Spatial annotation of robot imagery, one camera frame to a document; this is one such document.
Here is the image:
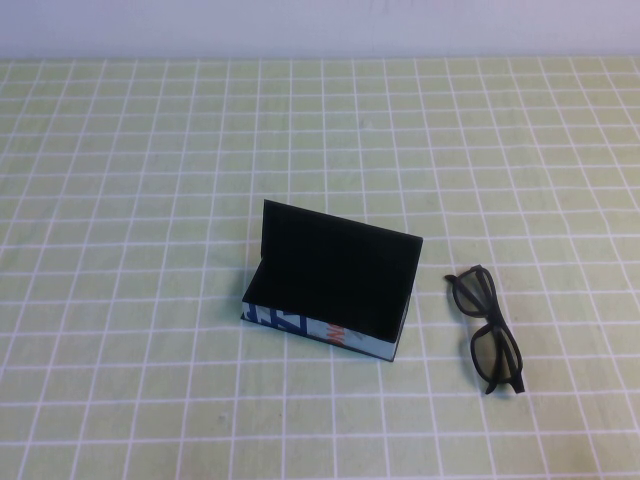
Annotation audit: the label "green checked tablecloth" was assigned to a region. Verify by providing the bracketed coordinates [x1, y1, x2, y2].
[0, 55, 640, 480]

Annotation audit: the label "black framed glasses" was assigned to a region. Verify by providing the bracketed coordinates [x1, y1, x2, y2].
[442, 264, 528, 398]

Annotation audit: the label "black printed glasses case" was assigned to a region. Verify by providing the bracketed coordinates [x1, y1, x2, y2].
[239, 198, 426, 363]

